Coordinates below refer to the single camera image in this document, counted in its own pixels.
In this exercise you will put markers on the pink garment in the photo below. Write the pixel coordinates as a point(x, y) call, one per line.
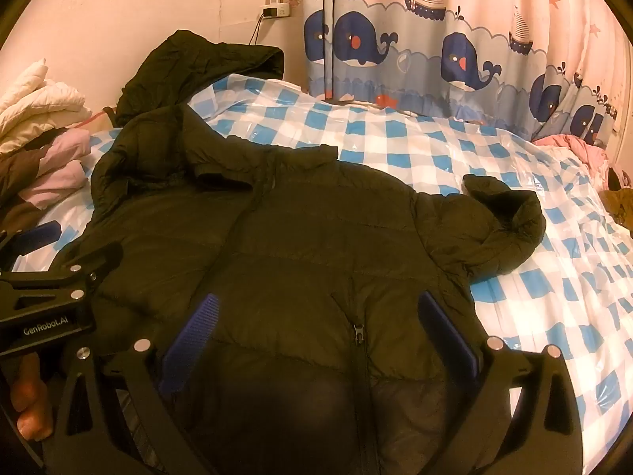
point(62, 168)

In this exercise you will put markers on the person's left hand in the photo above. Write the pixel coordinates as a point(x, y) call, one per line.
point(30, 401)

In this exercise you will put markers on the brown garment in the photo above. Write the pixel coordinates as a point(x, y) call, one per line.
point(17, 178)

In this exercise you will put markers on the whale print curtain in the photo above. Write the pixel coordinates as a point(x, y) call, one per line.
point(420, 24)

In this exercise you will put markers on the pink crumpled cloth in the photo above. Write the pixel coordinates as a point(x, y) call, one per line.
point(576, 148)

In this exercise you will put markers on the blue white checkered plastic sheet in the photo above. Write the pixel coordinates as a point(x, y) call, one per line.
point(395, 148)

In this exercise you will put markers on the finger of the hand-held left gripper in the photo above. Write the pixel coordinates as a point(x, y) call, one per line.
point(89, 266)
point(39, 235)

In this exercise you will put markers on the black puffer jacket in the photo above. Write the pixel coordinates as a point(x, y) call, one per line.
point(306, 237)

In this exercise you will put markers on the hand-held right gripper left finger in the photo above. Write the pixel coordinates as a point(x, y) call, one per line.
point(192, 344)

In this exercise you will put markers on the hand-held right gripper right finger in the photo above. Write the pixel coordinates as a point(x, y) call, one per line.
point(451, 339)

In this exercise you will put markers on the dark hooded coat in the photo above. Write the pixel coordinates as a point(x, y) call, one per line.
point(198, 69)

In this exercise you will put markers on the olive brown cloth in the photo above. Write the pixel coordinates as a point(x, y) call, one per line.
point(620, 203)

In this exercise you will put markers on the wall outlet with charger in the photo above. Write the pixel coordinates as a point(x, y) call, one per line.
point(274, 6)

